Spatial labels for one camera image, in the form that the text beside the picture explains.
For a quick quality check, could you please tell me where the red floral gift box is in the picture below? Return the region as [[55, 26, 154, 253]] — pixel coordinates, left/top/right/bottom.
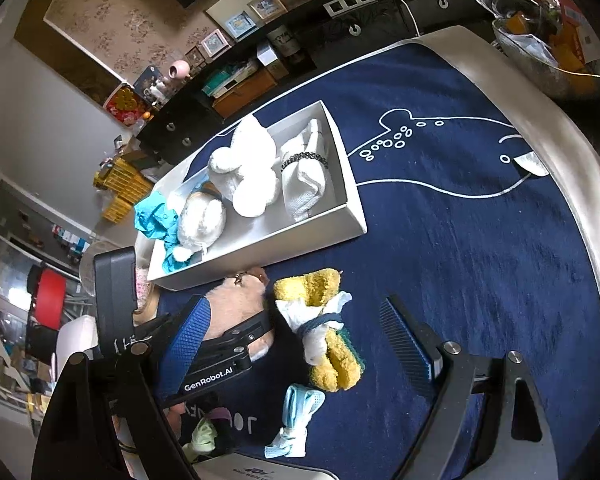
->
[[104, 84, 148, 126]]

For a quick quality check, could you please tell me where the white triple socket panel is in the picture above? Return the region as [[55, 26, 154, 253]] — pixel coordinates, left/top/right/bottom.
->
[[322, 0, 378, 16]]

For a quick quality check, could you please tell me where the navy whale print tablecloth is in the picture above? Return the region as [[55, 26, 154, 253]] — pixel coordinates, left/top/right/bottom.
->
[[155, 42, 600, 480]]

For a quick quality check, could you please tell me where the dark beaded bracelet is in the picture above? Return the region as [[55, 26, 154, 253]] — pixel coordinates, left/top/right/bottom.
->
[[280, 151, 329, 171]]

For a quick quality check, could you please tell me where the yellow sponge cloth bundle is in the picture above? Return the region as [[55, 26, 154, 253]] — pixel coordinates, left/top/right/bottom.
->
[[272, 269, 367, 392]]

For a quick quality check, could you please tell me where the yellow plastic crate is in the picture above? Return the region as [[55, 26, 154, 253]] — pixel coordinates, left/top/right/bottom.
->
[[95, 157, 156, 223]]

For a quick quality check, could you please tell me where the white cardboard box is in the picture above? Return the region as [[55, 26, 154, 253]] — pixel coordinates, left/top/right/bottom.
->
[[135, 100, 368, 292]]

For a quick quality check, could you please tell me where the glass dome with flowers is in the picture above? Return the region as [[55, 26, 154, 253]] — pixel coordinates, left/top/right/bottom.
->
[[80, 240, 156, 316]]

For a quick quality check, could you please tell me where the white cable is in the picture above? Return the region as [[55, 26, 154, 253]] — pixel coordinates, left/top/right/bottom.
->
[[387, 0, 426, 38]]

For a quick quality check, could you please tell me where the red chair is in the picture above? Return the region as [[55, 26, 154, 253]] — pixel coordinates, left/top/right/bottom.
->
[[27, 267, 71, 326]]

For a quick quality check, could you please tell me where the blue figurine box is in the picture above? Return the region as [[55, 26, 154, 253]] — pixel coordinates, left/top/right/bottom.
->
[[132, 65, 166, 98]]

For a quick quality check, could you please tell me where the wooden picture frame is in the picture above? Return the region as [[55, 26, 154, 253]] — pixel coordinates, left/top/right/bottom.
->
[[247, 0, 288, 22]]

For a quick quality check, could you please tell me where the white towel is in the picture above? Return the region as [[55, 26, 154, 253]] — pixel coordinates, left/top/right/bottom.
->
[[280, 119, 331, 223]]

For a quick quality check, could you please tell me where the glass bowl of snacks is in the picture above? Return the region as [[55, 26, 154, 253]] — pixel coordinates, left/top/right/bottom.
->
[[492, 0, 600, 98]]

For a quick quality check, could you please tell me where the blue picture frame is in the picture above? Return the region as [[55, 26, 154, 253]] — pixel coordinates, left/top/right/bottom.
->
[[224, 10, 258, 41]]

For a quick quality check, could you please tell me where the brown teddy bear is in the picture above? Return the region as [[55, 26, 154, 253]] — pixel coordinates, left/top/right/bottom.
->
[[207, 266, 276, 361]]

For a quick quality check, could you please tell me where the white plastic storage box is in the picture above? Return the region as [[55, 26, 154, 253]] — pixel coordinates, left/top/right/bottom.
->
[[200, 452, 341, 480]]

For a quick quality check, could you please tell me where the blue-dressed plush doll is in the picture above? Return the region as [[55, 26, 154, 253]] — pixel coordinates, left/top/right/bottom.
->
[[134, 187, 228, 273]]

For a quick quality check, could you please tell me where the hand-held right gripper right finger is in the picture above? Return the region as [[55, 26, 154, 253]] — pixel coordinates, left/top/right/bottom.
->
[[379, 294, 561, 480]]

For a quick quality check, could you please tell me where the white fluffy plush toy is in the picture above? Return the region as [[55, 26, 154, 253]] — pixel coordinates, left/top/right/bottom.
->
[[207, 115, 283, 218]]

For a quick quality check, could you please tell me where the dark canister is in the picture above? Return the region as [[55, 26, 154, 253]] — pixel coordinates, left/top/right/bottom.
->
[[267, 24, 301, 58]]

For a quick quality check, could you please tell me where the white chair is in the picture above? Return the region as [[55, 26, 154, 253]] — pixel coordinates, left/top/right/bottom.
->
[[55, 315, 101, 361]]

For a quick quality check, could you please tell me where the black low cabinet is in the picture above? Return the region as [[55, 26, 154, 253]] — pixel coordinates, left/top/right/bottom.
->
[[137, 0, 501, 166]]

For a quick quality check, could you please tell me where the light blue baby sock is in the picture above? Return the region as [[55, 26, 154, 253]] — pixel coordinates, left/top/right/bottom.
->
[[264, 384, 327, 459]]

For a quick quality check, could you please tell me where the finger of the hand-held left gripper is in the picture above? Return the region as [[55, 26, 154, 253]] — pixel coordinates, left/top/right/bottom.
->
[[222, 310, 273, 348]]

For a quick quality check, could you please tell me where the small white box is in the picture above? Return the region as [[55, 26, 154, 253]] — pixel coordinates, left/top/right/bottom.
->
[[256, 40, 281, 66]]

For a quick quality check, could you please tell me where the teal and white box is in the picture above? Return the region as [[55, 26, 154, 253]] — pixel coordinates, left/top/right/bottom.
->
[[200, 60, 261, 98]]

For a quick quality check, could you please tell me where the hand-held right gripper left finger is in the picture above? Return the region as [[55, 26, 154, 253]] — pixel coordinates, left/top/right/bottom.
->
[[30, 295, 216, 480]]

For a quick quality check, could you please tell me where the person's left hand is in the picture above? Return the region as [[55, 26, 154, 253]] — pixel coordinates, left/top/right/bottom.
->
[[166, 402, 193, 441]]

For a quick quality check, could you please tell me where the pink picture frame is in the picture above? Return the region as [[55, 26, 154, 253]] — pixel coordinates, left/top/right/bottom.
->
[[200, 30, 231, 58]]

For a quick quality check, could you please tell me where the pale green scrunchie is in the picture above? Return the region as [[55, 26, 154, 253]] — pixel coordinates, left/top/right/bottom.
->
[[189, 420, 218, 458]]

